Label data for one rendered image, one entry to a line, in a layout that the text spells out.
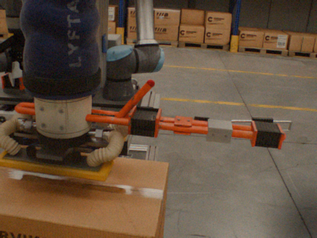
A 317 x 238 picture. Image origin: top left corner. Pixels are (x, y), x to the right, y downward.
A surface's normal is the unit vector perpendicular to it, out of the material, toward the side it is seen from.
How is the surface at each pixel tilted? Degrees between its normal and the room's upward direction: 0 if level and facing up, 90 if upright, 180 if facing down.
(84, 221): 0
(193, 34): 91
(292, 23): 90
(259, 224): 0
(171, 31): 93
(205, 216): 0
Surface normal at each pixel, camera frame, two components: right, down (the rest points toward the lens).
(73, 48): 0.70, 0.14
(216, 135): -0.12, 0.38
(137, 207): 0.05, -0.92
